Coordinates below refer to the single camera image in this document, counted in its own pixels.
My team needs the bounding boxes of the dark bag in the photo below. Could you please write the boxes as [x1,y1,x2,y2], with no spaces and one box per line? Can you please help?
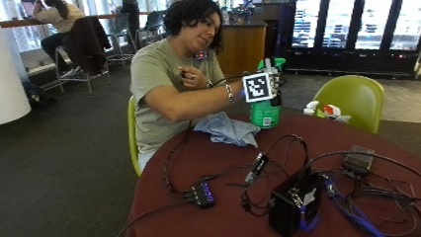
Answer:
[20,80,58,106]

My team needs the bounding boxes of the metal bar stool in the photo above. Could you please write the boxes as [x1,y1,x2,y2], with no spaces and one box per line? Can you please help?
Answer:
[52,16,113,97]

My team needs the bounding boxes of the black power brick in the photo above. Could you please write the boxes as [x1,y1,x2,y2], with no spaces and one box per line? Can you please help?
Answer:
[342,144,377,178]

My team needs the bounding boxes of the black hub with blue lights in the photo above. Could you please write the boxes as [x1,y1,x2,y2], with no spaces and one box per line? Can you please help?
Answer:
[189,180,217,209]

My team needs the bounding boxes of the bottles on counter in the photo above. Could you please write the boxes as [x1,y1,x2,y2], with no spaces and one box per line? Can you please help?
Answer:
[220,0,265,26]

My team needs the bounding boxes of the green chair with round back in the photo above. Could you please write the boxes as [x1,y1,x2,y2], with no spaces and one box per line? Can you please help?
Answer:
[312,74,386,134]

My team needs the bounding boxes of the black box computer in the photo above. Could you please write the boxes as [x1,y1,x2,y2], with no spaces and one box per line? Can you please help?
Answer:
[266,170,328,237]

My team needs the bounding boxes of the black cable to hub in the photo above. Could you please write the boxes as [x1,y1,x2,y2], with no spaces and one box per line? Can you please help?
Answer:
[117,120,208,237]

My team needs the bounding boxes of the the person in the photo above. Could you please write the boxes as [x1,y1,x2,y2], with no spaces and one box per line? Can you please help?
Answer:
[129,0,245,172]

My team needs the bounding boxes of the grey bar stool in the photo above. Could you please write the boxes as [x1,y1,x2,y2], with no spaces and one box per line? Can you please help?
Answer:
[104,12,138,64]

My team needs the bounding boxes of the white and red toy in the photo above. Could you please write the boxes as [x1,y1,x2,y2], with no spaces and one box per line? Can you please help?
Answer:
[321,104,353,123]

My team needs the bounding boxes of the dark jacket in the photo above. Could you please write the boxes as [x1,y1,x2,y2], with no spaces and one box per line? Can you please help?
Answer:
[61,16,113,76]

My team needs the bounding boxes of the blue strap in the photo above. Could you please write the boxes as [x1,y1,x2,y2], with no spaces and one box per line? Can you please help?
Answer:
[298,177,388,237]

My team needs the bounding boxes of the glass door cooler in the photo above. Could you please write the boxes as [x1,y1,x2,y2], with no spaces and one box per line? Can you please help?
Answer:
[280,0,421,80]

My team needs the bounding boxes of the slim black adapter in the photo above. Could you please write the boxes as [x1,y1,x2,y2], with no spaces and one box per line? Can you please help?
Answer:
[242,151,269,186]

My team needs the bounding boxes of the white marker cube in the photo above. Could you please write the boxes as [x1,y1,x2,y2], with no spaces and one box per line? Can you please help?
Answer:
[241,71,277,104]

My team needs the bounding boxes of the blue cloth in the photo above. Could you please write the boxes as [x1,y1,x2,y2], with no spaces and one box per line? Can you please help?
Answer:
[192,111,262,148]

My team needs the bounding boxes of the wooden bar rail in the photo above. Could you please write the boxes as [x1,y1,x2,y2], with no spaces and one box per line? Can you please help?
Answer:
[0,11,154,30]

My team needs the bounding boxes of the wooden counter cabinet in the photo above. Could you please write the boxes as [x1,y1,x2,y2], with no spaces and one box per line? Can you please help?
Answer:
[216,21,268,81]

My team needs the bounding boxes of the black glove cable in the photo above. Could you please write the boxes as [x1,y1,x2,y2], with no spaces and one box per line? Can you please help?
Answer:
[209,74,248,89]

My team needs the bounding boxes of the white round column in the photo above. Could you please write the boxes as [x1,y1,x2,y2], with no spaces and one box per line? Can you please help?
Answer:
[0,26,33,126]

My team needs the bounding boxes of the silver bracelet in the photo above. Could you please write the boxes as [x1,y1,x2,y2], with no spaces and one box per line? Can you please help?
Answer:
[224,83,237,104]

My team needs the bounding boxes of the tangle of black cables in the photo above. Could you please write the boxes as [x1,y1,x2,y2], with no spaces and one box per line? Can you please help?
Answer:
[228,133,421,237]

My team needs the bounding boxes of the small dark neck pendant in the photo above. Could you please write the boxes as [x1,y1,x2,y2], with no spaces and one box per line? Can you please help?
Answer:
[193,48,209,61]

